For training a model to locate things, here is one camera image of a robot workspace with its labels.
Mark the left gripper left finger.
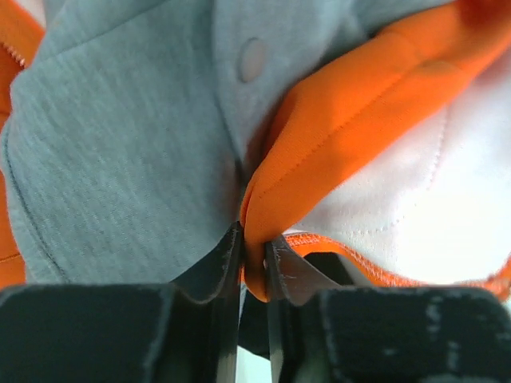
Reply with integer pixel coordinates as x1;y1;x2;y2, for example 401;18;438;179
1;224;244;382

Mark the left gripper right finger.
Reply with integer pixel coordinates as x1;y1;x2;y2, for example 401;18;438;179
265;238;510;382

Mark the orange jacket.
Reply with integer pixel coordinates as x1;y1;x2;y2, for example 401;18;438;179
1;1;510;302

